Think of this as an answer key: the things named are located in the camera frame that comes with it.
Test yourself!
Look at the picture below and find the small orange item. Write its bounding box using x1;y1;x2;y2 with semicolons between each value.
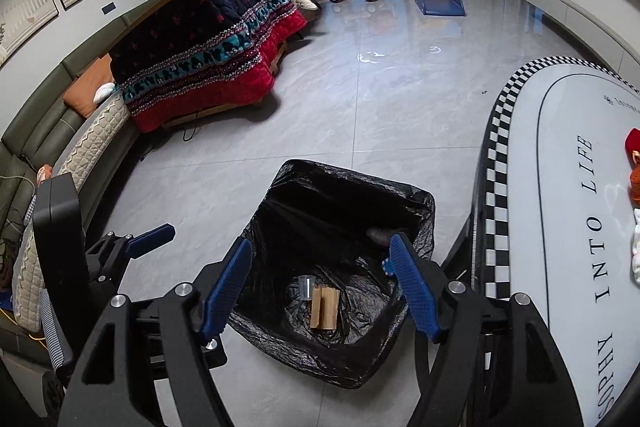
628;152;640;204

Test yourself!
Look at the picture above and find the clear plastic cup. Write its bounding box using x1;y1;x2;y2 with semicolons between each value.
298;289;319;317

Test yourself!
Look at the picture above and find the large framed wall picture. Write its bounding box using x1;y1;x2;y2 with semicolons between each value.
0;0;59;68

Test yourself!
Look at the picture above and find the white low wall cabinet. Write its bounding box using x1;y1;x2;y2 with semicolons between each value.
525;0;640;72

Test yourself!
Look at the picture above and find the white crumpled item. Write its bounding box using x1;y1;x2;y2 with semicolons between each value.
631;207;640;284

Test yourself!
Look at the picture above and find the white round checkered-rim table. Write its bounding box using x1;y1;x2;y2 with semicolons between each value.
470;56;640;427

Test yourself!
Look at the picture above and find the red and black printed blanket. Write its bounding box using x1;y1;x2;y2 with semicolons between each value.
109;0;307;134

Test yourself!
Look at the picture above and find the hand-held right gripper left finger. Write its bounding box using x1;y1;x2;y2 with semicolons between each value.
57;237;253;427

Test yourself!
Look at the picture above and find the green sofa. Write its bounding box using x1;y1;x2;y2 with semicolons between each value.
0;0;173;353

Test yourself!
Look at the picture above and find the brown cardboard piece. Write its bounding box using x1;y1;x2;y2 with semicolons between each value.
309;299;342;333

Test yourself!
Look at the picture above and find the trash bin with black bag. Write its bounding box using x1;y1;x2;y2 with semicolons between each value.
227;159;437;390

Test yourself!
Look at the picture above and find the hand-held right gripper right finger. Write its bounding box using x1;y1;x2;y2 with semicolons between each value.
389;233;583;427

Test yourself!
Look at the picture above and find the orange cushion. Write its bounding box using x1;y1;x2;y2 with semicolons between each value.
62;54;118;118

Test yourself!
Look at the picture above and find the wooden low table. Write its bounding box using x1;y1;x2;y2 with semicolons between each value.
160;0;288;130

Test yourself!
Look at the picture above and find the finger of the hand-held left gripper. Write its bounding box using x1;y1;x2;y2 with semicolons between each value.
85;223;176;283

